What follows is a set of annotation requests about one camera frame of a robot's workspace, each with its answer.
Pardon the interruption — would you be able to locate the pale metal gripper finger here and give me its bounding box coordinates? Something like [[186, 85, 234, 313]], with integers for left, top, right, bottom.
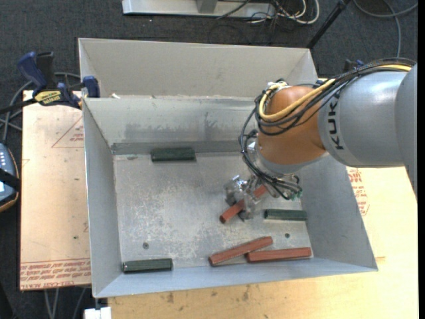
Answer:
[[238, 191, 258, 223], [224, 175, 249, 209]]

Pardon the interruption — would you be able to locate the red-brown block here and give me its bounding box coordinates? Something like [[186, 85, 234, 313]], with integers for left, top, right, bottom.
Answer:
[[245, 247, 313, 264], [219, 183, 268, 225], [208, 235, 274, 267]]

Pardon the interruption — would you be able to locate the dark green flat block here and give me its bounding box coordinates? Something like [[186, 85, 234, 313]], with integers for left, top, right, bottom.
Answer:
[[263, 208, 309, 222], [149, 147, 197, 163], [122, 257, 174, 274]]

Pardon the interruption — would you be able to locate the grey metal bin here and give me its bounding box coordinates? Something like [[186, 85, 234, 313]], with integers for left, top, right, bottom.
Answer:
[[78, 37, 379, 299]]

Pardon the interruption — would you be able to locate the brown cardboard board red print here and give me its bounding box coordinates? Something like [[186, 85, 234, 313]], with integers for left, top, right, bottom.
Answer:
[[19, 90, 418, 292]]

